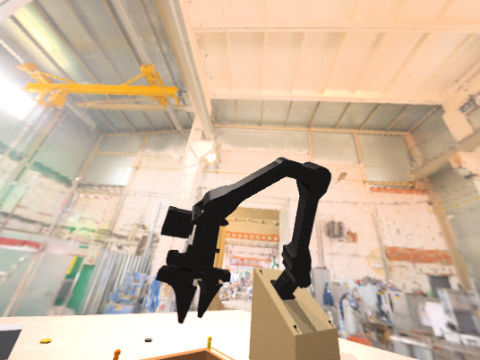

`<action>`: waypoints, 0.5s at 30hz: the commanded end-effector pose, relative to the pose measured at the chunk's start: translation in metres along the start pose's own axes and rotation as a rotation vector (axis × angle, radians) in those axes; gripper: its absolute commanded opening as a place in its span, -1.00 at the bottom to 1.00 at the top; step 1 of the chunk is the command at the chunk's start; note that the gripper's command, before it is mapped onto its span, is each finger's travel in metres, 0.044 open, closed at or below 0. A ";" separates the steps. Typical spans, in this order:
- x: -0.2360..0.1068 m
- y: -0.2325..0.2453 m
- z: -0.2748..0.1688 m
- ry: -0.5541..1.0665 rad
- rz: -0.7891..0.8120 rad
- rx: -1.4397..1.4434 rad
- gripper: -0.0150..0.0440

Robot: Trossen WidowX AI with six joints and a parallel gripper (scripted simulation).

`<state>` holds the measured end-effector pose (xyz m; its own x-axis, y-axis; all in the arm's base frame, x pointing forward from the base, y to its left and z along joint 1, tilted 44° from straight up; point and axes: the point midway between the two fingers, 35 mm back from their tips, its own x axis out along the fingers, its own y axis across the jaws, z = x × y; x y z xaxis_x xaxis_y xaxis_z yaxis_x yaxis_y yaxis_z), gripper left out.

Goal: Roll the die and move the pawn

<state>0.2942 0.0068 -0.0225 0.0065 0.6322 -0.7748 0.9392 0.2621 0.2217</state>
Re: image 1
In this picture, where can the white cube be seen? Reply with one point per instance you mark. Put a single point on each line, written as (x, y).
(9, 334)

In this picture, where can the orange pawn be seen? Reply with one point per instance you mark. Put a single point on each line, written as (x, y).
(117, 354)

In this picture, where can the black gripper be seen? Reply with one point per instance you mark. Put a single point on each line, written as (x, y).
(200, 267)

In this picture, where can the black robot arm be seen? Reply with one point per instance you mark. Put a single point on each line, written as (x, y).
(312, 182)

